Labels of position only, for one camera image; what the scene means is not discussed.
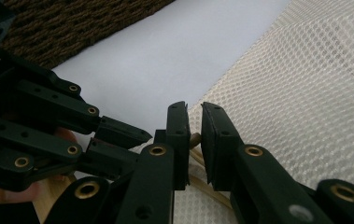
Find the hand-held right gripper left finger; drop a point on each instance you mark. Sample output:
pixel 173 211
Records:
pixel 179 155

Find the white table cover sheet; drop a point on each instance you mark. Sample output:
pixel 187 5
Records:
pixel 165 46

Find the wooden table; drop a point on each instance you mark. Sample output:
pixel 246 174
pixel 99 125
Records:
pixel 51 202

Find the cream mesh laundry bag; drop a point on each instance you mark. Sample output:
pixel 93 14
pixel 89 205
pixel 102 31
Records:
pixel 290 93

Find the brown wicker basket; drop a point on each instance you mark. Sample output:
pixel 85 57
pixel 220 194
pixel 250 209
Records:
pixel 72 25

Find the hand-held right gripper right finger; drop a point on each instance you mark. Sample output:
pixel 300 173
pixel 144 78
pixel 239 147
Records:
pixel 219 149

